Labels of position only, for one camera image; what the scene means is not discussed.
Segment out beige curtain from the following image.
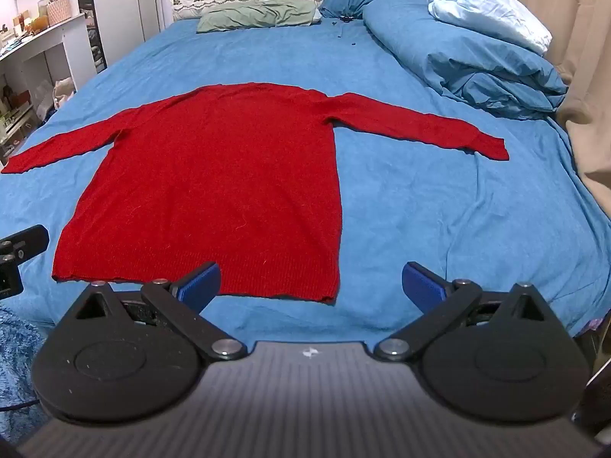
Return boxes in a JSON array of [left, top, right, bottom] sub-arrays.
[[519, 0, 610, 212]]

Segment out pink woven basket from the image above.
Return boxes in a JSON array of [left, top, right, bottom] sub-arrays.
[[47, 0, 71, 26]]

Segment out red knit sweater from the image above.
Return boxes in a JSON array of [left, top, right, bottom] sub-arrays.
[[6, 83, 509, 302]]

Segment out white desk shelf unit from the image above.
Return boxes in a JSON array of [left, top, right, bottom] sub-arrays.
[[1, 13, 96, 162]]

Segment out blue bed sheet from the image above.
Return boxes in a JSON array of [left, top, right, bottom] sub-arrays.
[[29, 20, 610, 343]]

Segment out green pillow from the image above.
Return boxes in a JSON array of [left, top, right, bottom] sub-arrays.
[[197, 0, 322, 34]]

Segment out light blue white blanket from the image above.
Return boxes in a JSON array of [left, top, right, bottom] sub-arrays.
[[427, 0, 553, 56]]

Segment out white wardrobe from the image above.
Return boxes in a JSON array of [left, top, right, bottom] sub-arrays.
[[78, 0, 162, 67]]

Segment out blue folded duvet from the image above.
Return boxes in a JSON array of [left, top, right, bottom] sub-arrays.
[[362, 0, 567, 120]]

